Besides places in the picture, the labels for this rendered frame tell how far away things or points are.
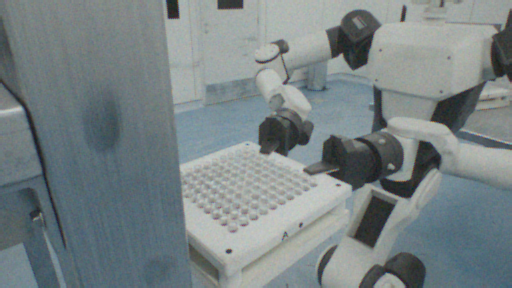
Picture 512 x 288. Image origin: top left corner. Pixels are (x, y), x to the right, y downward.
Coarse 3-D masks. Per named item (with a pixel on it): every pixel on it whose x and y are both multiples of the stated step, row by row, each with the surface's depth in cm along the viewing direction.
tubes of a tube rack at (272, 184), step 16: (240, 160) 56; (256, 160) 57; (192, 176) 52; (208, 176) 52; (224, 176) 51; (240, 176) 51; (256, 176) 51; (272, 176) 51; (288, 176) 51; (208, 192) 47; (224, 192) 47; (240, 192) 47; (256, 192) 48; (272, 192) 48; (224, 208) 44; (240, 208) 44; (256, 208) 45
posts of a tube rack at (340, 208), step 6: (342, 204) 50; (330, 210) 51; (336, 210) 51; (342, 210) 51; (240, 270) 38; (222, 276) 37; (234, 276) 37; (240, 276) 38; (222, 282) 38; (228, 282) 37; (234, 282) 38; (240, 282) 39
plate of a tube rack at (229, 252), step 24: (240, 144) 65; (312, 192) 49; (336, 192) 49; (192, 216) 43; (264, 216) 43; (288, 216) 43; (312, 216) 45; (192, 240) 40; (216, 240) 39; (240, 240) 39; (264, 240) 39; (216, 264) 37; (240, 264) 37
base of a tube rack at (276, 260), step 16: (320, 224) 49; (336, 224) 50; (288, 240) 46; (304, 240) 46; (320, 240) 48; (192, 256) 43; (272, 256) 43; (288, 256) 44; (192, 272) 43; (208, 272) 41; (256, 272) 40; (272, 272) 42
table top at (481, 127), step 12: (492, 84) 192; (504, 84) 192; (372, 108) 156; (492, 108) 149; (504, 108) 149; (468, 120) 134; (480, 120) 134; (492, 120) 134; (504, 120) 134; (468, 132) 123; (480, 132) 122; (492, 132) 122; (504, 132) 122; (480, 144) 120; (492, 144) 117; (504, 144) 114
